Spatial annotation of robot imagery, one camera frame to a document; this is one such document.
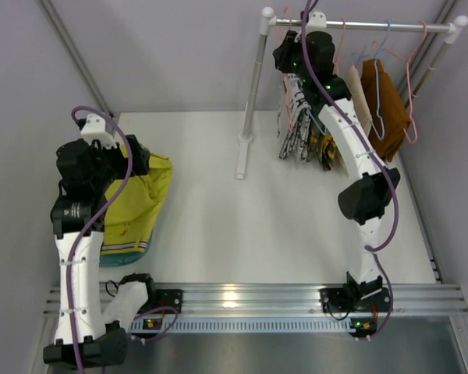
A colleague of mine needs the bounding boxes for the black white print trousers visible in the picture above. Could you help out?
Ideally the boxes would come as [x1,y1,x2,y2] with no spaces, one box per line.
[277,74,310,162]

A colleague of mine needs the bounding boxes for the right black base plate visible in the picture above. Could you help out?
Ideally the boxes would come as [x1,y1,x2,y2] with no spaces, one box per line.
[320,287,392,319]

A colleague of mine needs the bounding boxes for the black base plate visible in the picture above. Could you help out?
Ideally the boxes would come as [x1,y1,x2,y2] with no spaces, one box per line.
[153,288,183,314]
[320,287,392,319]

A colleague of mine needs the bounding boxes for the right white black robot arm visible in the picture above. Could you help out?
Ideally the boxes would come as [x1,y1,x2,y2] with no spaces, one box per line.
[272,30,400,313]

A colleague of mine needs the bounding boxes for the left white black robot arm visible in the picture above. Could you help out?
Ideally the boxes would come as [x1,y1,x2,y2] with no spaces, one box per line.
[43,135,155,372]

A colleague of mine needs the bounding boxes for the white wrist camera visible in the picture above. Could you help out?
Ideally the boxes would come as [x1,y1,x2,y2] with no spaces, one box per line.
[80,113,117,149]
[301,10,327,40]

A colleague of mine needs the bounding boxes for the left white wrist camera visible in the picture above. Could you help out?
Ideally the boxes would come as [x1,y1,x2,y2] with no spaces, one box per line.
[80,113,117,149]

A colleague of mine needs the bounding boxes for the aluminium mounting rail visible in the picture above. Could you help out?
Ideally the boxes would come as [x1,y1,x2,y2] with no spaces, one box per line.
[42,282,468,317]

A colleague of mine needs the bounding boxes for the brown trousers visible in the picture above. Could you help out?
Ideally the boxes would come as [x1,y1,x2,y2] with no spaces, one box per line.
[360,59,411,162]

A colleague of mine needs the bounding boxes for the beige trousers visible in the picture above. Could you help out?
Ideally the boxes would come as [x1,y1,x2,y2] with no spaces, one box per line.
[335,64,374,176]

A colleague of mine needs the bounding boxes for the camouflage yellow trousers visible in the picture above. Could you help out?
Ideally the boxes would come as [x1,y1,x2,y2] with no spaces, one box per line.
[305,119,338,171]

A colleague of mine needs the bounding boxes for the white metal clothes rack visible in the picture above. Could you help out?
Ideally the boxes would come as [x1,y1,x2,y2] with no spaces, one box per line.
[234,7,468,180]

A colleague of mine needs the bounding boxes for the teal plastic bin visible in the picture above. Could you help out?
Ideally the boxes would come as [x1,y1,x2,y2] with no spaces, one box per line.
[99,234,153,268]

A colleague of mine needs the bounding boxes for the yellow-green trousers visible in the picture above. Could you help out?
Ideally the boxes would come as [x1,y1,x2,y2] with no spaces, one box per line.
[101,153,173,263]

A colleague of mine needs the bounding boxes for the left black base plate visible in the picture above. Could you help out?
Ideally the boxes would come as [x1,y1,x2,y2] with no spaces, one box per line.
[153,288,183,314]

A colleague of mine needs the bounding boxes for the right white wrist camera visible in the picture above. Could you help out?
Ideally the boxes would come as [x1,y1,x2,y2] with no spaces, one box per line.
[301,10,327,40]

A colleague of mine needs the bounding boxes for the pink wire hanger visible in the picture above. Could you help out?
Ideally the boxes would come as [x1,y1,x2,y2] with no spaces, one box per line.
[275,5,295,131]
[334,18,346,76]
[372,20,429,146]

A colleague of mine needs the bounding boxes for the grey slotted cable duct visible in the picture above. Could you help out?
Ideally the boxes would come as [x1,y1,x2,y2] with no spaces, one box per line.
[129,316,360,334]

